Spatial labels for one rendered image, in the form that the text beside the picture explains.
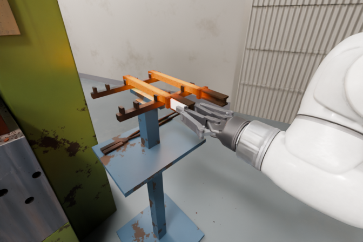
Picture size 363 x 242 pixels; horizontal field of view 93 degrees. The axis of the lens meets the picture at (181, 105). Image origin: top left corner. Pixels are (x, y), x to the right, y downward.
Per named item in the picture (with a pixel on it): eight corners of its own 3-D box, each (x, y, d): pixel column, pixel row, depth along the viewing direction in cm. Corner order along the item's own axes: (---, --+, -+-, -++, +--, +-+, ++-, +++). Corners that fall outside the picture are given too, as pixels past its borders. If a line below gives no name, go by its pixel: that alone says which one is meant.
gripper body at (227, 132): (231, 160, 36) (199, 140, 42) (251, 142, 41) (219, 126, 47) (236, 131, 33) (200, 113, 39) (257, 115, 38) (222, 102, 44)
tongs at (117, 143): (192, 103, 110) (192, 101, 110) (197, 105, 108) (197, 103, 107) (100, 150, 71) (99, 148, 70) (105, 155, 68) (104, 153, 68)
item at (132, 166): (206, 142, 79) (206, 138, 78) (125, 197, 55) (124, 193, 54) (165, 117, 98) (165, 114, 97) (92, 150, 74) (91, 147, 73)
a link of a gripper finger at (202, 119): (220, 133, 41) (217, 136, 40) (186, 117, 48) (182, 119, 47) (222, 120, 40) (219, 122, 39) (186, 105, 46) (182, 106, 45)
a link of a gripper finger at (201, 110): (224, 118, 40) (228, 116, 41) (193, 102, 48) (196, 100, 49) (222, 132, 42) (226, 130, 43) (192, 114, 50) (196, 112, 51)
